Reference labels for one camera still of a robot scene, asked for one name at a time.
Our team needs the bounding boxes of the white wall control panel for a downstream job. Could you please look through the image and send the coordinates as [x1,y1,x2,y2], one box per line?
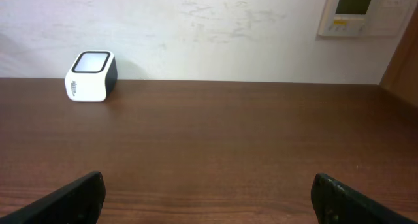
[317,0,417,37]

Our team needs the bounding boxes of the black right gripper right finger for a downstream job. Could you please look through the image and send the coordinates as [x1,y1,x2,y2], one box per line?
[311,173,417,224]

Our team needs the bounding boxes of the white barcode scanner box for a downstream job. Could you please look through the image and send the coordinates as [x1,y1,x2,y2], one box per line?
[65,50,118,102]

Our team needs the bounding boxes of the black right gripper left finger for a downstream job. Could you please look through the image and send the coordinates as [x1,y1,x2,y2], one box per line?
[1,171,106,224]

